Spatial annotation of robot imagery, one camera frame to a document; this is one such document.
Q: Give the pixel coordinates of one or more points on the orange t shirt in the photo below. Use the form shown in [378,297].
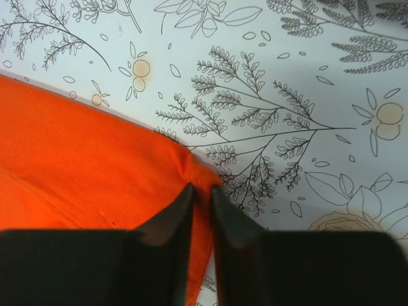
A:
[66,165]

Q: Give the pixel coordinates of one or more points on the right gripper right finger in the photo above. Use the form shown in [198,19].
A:
[256,266]

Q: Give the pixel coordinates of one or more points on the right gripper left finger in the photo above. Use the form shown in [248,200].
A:
[147,265]

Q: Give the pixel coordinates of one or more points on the floral table cloth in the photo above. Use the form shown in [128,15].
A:
[300,107]

